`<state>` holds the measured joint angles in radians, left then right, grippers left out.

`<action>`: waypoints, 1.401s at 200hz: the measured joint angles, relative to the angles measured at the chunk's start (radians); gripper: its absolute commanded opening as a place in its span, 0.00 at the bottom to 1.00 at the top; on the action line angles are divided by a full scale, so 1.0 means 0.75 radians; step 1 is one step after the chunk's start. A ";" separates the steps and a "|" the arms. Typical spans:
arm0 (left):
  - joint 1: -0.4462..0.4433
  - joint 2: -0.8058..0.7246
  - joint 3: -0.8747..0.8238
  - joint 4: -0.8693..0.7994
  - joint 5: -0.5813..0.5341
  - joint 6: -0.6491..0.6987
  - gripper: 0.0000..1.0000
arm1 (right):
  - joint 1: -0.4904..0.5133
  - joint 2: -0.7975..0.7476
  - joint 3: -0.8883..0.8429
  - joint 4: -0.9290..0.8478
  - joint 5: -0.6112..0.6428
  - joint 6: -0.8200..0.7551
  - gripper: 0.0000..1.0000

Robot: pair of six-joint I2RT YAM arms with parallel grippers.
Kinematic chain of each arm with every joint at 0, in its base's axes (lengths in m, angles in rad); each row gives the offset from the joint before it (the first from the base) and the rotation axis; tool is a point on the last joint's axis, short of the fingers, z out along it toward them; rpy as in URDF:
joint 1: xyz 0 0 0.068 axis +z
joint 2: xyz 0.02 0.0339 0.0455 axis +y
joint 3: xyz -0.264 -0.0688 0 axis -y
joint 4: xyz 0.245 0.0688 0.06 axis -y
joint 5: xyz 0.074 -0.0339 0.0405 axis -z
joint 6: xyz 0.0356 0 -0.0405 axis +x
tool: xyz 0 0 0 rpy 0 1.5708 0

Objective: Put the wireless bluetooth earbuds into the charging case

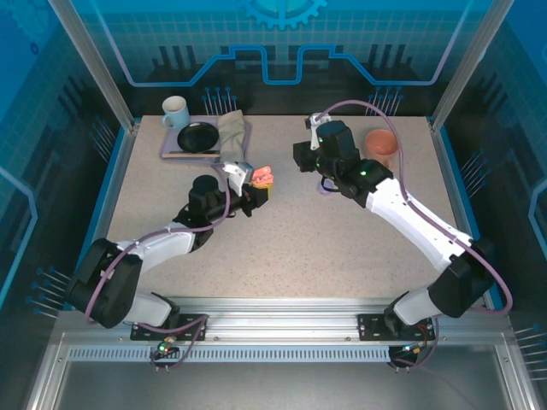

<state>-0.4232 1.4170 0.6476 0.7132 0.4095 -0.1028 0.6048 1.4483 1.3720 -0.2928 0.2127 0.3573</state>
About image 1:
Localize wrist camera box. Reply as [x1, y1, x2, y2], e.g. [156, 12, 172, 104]
[304, 112, 332, 151]
[221, 161, 255, 196]

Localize aluminium mounting rail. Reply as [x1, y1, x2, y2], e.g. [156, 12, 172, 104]
[55, 296, 514, 343]

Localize black plate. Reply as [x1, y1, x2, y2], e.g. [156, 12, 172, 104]
[177, 122, 221, 154]

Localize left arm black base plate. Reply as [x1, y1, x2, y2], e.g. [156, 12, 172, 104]
[130, 313, 209, 342]

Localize left cable connector with LED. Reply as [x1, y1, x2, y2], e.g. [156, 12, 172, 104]
[153, 336, 179, 360]

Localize slotted grey cable duct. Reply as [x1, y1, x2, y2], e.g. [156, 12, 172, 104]
[67, 346, 397, 363]

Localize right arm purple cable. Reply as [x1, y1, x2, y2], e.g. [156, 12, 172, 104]
[315, 99, 514, 372]

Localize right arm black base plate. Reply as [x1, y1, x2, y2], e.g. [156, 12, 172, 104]
[356, 313, 436, 342]

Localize right cable connector with LED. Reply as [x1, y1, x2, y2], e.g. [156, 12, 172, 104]
[391, 341, 430, 360]

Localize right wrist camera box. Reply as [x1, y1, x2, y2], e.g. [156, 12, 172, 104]
[304, 112, 332, 151]

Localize cable connector with led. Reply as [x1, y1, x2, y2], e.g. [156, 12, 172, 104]
[153, 336, 179, 360]
[391, 341, 430, 360]

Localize grey metal bottom tray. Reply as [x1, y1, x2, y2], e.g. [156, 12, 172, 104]
[25, 332, 539, 410]

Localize right aluminium frame post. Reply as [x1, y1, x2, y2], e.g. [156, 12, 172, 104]
[428, 0, 516, 133]

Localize aluminium frame post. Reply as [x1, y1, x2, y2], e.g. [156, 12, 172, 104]
[47, 0, 140, 133]
[428, 0, 516, 133]

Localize aluminium side rail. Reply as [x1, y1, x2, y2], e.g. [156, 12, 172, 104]
[431, 123, 492, 311]
[70, 123, 138, 311]

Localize light blue mug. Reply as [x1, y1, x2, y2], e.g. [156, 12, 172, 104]
[161, 96, 191, 131]

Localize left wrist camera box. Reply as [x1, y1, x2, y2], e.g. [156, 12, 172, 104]
[221, 161, 255, 196]

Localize left aluminium side rail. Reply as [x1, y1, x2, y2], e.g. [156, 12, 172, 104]
[70, 123, 138, 311]

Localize right aluminium side rail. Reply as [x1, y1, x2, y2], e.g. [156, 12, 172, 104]
[431, 123, 492, 311]

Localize wooden stick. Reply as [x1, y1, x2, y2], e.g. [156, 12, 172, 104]
[163, 153, 222, 161]

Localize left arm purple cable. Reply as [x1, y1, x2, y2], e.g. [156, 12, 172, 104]
[84, 163, 234, 373]

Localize left aluminium frame post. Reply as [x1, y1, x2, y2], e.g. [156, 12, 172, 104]
[47, 0, 140, 133]

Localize pink earbud charging case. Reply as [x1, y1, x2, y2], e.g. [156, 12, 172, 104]
[251, 166, 275, 187]

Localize beige folded cloth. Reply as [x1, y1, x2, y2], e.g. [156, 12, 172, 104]
[216, 109, 248, 166]

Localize lavender tray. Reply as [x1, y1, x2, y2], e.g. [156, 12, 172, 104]
[160, 114, 253, 162]

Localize orange cup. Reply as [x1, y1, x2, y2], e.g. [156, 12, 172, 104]
[364, 129, 401, 169]

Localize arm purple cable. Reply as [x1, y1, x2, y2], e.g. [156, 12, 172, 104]
[315, 99, 514, 372]
[84, 163, 234, 373]

